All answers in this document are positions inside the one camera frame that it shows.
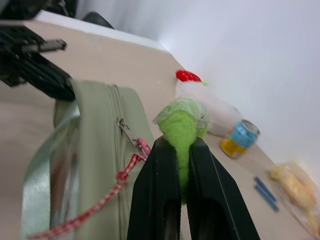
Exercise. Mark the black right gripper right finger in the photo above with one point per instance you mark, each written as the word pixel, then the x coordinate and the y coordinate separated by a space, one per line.
pixel 212 190

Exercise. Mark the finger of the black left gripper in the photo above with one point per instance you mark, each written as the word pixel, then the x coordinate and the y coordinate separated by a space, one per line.
pixel 48 46
pixel 47 77

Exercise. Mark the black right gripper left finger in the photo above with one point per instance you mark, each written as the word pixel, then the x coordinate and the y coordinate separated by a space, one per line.
pixel 152 180

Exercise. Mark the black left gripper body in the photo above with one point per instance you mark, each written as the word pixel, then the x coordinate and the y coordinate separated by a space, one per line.
pixel 12 50

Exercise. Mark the green zip pouch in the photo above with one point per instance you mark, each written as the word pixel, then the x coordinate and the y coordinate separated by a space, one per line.
pixel 100 120

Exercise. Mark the silver zipper pull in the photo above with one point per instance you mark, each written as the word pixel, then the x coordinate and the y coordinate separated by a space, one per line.
pixel 127 133

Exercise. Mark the red strawberry plush toy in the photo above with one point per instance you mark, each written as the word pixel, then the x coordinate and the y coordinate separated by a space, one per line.
pixel 187 75

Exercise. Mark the pink clasp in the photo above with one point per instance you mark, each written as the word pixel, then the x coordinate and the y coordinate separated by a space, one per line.
pixel 145 145

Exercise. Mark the dark robot torso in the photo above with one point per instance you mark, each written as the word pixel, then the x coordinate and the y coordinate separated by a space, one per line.
pixel 32 7

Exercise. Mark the blue pen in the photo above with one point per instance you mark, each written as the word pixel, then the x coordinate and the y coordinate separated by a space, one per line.
pixel 265 188
pixel 267 198

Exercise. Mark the red white gingham ribbon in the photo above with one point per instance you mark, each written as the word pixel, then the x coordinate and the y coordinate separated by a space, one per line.
pixel 100 202

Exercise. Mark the blue yellow drink can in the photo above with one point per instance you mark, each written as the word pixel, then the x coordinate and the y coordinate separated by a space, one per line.
pixel 241 140

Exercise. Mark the clear bottle with red cap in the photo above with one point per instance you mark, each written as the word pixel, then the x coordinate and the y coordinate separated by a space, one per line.
pixel 220 112

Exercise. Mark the yellow snack bag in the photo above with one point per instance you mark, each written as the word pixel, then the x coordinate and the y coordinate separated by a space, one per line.
pixel 297 190

